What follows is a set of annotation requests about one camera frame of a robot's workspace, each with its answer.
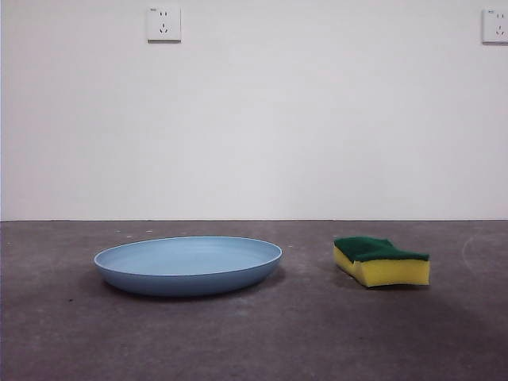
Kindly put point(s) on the light blue round plate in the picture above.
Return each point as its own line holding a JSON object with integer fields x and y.
{"x": 186, "y": 274}

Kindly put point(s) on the white wall socket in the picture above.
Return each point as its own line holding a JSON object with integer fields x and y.
{"x": 164, "y": 24}
{"x": 496, "y": 27}

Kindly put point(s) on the yellow sponge with green pad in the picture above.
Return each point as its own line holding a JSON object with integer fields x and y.
{"x": 391, "y": 272}

